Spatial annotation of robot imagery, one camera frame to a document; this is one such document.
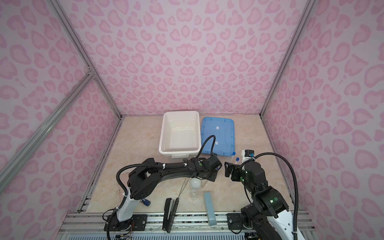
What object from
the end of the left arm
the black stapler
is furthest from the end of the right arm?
the black stapler

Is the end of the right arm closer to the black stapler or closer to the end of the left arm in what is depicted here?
the end of the left arm

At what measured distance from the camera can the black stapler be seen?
72 cm
